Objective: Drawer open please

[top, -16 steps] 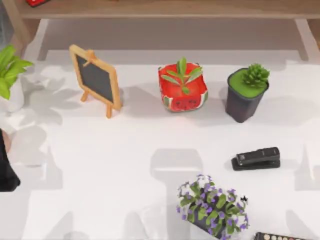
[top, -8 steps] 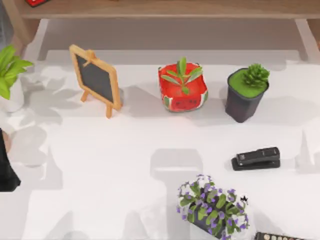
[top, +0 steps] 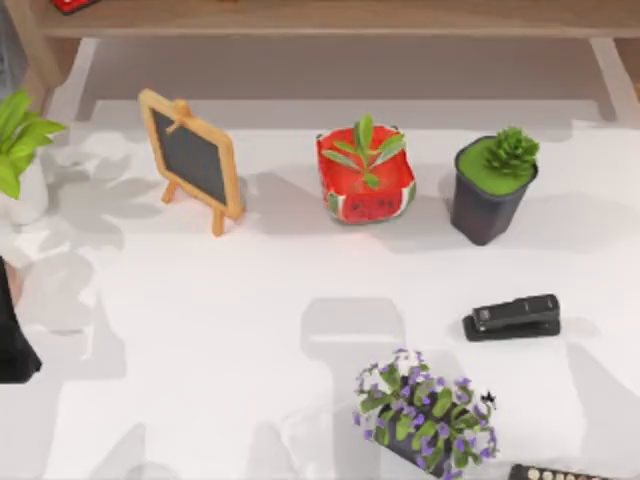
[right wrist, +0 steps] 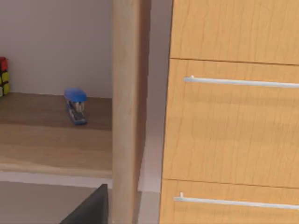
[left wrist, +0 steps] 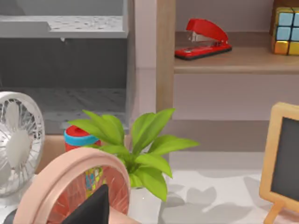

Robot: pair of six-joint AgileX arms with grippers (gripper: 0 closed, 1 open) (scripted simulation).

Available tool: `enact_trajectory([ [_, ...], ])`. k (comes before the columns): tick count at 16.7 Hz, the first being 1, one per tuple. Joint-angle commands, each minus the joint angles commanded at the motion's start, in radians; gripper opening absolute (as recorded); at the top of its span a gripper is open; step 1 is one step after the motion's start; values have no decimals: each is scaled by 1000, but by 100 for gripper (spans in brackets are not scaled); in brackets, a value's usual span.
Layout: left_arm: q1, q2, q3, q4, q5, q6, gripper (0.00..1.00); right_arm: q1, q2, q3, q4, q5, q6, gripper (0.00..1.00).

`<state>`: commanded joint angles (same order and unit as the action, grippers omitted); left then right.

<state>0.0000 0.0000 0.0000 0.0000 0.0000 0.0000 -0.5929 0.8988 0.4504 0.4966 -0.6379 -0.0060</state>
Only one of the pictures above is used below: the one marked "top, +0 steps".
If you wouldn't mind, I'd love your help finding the purple flower plant pot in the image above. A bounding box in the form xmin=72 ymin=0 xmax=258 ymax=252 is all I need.
xmin=352 ymin=348 xmax=500 ymax=480

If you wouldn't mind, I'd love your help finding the red object on shelf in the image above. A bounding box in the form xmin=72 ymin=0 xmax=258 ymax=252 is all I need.
xmin=50 ymin=0 xmax=101 ymax=15

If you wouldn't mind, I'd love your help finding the wooden framed blackboard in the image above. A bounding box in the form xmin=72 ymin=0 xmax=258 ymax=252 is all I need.
xmin=138 ymin=88 xmax=246 ymax=238

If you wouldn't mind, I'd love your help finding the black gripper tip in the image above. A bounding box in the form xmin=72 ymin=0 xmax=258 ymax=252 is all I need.
xmin=0 ymin=255 xmax=43 ymax=385

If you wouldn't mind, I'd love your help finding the red watermelon plant pot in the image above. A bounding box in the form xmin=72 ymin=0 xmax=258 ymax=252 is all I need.
xmin=315 ymin=113 xmax=418 ymax=225

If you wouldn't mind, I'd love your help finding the white pot green leafy plant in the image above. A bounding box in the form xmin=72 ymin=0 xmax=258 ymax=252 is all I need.
xmin=0 ymin=88 xmax=68 ymax=226

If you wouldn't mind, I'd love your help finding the wooden shelf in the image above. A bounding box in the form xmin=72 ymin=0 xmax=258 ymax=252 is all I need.
xmin=5 ymin=0 xmax=640 ymax=123

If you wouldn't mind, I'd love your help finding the black pot green succulent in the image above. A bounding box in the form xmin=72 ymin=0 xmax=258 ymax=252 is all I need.
xmin=449 ymin=126 xmax=541 ymax=247

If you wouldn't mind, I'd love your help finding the black stapler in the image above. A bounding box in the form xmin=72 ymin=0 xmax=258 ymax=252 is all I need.
xmin=461 ymin=293 xmax=562 ymax=343

